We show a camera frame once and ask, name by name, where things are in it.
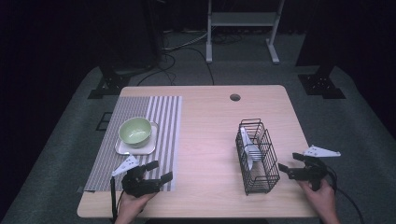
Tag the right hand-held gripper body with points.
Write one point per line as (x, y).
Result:
(314, 171)

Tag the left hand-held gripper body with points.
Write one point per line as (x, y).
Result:
(137, 183)

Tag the white dish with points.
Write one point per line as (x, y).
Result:
(253, 153)

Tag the white ceramic spoon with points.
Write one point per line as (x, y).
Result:
(249, 164)

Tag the person's left hand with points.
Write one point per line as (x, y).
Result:
(129, 208)

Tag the person's right hand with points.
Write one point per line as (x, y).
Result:
(325, 202)

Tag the white square plate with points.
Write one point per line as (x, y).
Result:
(150, 146)

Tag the green ceramic bowl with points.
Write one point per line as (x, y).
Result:
(135, 132)

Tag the grey striped placemat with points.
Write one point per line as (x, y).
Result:
(165, 124)

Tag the black stand with base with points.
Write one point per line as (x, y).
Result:
(320, 84)
(109, 84)

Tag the white metal stand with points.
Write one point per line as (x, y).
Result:
(243, 18)

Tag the black rectangular floor frame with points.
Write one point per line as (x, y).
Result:
(100, 123)

